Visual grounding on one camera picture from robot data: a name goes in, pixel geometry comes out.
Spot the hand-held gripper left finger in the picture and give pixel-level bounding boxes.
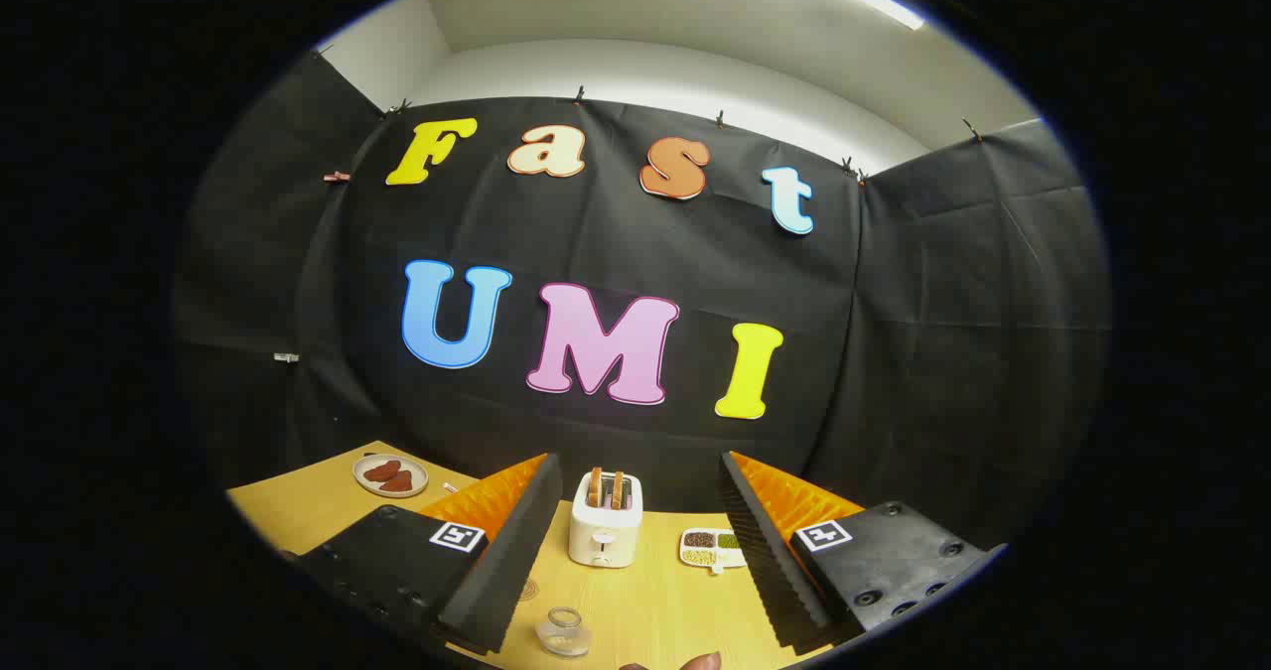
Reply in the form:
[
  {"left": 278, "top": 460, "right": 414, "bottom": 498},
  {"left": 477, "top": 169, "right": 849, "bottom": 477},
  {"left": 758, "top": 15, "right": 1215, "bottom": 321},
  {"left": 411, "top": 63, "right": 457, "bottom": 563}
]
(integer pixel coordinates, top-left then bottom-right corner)
[{"left": 281, "top": 452, "right": 565, "bottom": 656}]

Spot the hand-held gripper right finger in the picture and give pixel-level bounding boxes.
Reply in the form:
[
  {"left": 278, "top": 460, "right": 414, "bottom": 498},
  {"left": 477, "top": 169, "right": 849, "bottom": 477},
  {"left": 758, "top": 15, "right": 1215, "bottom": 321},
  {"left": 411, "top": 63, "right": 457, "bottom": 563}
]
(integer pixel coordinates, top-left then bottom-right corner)
[{"left": 717, "top": 450, "right": 1009, "bottom": 656}]

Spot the clear plastic juice bottle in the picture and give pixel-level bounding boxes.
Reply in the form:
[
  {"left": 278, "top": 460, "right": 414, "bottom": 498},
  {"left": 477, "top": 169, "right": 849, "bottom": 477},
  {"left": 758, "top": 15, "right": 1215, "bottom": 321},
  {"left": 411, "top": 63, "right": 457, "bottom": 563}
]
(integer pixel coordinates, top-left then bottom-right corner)
[{"left": 535, "top": 605, "right": 594, "bottom": 659}]

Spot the white divided snack dish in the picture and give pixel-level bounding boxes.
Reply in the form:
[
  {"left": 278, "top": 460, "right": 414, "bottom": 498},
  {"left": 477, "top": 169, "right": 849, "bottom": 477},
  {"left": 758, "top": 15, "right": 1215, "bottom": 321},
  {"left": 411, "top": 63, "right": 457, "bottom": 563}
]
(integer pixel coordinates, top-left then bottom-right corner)
[{"left": 679, "top": 528, "right": 748, "bottom": 574}]

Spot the white toaster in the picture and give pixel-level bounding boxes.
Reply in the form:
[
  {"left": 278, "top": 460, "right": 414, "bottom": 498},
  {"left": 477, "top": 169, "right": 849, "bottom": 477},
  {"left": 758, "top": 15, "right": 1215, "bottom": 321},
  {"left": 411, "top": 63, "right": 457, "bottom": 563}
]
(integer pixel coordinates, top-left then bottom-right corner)
[{"left": 569, "top": 471, "right": 644, "bottom": 569}]

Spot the wooden table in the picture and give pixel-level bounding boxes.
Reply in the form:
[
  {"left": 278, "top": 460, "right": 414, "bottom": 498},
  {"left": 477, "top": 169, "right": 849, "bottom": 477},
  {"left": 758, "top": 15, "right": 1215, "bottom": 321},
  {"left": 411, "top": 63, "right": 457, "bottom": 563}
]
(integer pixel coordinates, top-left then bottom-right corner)
[{"left": 226, "top": 440, "right": 830, "bottom": 670}]

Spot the small white plate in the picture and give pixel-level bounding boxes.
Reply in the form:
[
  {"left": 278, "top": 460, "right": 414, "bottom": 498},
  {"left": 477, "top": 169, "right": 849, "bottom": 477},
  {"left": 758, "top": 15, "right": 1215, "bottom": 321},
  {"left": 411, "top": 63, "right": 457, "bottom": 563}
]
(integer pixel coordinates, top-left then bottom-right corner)
[{"left": 353, "top": 454, "right": 430, "bottom": 498}]

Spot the black backdrop cloth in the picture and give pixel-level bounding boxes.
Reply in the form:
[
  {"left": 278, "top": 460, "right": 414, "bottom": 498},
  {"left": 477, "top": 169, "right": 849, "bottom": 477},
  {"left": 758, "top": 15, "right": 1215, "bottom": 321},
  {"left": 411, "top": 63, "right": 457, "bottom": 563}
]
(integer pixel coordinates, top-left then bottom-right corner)
[{"left": 174, "top": 50, "right": 1111, "bottom": 552}]

